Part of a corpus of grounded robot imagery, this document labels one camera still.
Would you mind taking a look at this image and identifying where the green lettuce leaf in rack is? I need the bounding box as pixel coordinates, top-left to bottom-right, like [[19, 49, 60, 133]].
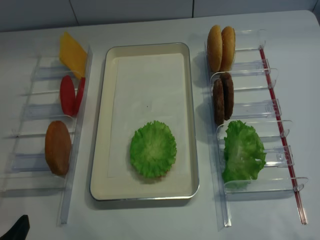
[[222, 120, 266, 183]]

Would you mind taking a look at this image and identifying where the clear acrylic rack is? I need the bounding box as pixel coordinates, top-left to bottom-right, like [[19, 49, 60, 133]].
[[203, 29, 308, 227], [0, 54, 88, 225]]

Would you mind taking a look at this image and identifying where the red rail strip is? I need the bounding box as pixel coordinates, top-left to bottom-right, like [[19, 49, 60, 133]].
[[259, 46, 309, 225]]

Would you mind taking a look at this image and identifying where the brown meat patty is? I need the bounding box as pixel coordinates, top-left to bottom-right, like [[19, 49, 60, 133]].
[[220, 72, 234, 120], [212, 78, 225, 126]]

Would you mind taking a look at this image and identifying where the golden bun half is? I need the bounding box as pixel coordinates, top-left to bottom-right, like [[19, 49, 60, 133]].
[[207, 25, 223, 73], [220, 26, 236, 72]]

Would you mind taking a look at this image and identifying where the green lettuce leaf on tray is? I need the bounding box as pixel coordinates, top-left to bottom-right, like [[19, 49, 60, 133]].
[[129, 120, 177, 179]]

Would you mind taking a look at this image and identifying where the right brown meat patty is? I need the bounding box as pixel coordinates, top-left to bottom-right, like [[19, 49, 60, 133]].
[[220, 72, 234, 120]]

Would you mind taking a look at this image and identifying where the right golden bun half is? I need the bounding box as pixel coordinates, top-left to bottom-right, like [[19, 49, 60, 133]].
[[220, 26, 236, 72]]

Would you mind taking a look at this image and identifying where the yellow cheese slice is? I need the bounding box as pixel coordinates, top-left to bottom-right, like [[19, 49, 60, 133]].
[[59, 32, 87, 80]]

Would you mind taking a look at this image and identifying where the left brown meat patty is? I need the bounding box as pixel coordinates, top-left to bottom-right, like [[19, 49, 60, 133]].
[[212, 78, 225, 126]]

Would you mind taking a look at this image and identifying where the cream metal tray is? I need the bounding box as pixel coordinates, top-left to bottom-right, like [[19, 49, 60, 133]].
[[89, 42, 199, 201]]

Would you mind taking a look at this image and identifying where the clear acrylic left rack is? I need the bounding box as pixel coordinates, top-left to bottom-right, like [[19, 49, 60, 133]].
[[0, 54, 88, 225]]

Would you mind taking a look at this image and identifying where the red tomato slice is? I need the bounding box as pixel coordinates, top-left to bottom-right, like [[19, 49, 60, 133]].
[[59, 75, 76, 116], [73, 77, 86, 116]]

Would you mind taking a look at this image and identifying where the white paper tray liner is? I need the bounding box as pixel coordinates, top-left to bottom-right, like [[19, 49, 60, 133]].
[[107, 53, 190, 177]]

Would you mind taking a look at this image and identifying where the brown bun half left rack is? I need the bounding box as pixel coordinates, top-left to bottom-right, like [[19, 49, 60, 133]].
[[44, 120, 72, 176]]

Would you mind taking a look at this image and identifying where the left golden bun half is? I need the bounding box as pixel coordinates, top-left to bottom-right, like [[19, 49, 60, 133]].
[[207, 25, 223, 73]]

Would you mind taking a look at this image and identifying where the clear acrylic right rack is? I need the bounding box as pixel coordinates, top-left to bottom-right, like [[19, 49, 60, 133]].
[[203, 29, 308, 227]]

